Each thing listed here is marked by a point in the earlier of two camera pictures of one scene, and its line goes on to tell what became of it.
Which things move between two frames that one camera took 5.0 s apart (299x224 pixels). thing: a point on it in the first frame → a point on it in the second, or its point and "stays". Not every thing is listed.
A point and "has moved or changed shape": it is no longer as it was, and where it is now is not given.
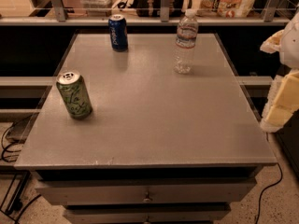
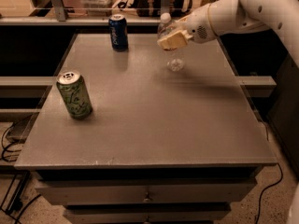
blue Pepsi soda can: (118, 29) stays
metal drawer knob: (147, 199) stays
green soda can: (75, 94) stays
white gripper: (291, 49) → (198, 27)
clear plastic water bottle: (187, 32) has moved or changed shape
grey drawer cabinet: (160, 147) stays
